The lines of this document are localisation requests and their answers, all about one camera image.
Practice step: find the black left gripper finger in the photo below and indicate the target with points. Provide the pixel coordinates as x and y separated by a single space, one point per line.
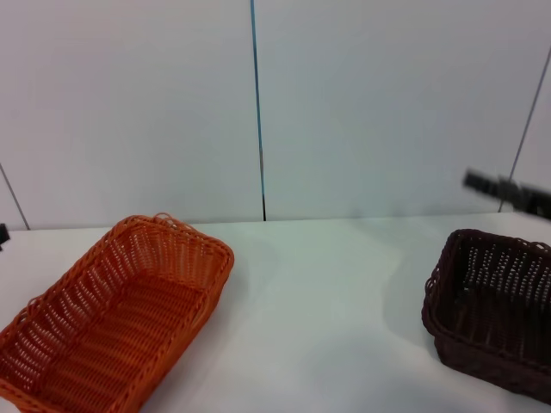
3 236

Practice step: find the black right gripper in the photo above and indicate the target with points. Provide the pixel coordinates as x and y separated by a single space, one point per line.
527 200

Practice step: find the dark brown woven basket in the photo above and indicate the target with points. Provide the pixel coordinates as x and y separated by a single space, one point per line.
495 314

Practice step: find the orange woven plastic basket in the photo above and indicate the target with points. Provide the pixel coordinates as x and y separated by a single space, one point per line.
129 318

